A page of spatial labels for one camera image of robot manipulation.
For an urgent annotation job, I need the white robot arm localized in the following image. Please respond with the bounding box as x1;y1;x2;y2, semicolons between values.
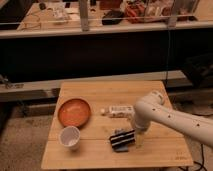
133;91;213;148

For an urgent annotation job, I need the wooden table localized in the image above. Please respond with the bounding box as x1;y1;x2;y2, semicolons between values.
41;81;193;170

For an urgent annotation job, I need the orange round plate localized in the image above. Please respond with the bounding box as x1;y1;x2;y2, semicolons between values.
58;98;91;127

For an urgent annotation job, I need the white paper cup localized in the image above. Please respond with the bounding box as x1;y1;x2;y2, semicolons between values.
58;126;80;151

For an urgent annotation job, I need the black bag on shelf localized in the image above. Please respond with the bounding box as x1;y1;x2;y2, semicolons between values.
102;10;124;25

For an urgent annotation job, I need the red tool on shelf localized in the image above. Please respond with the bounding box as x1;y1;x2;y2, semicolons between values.
125;4;145;23

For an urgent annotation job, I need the metal shelf post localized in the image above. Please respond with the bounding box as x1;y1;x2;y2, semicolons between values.
78;0;89;31

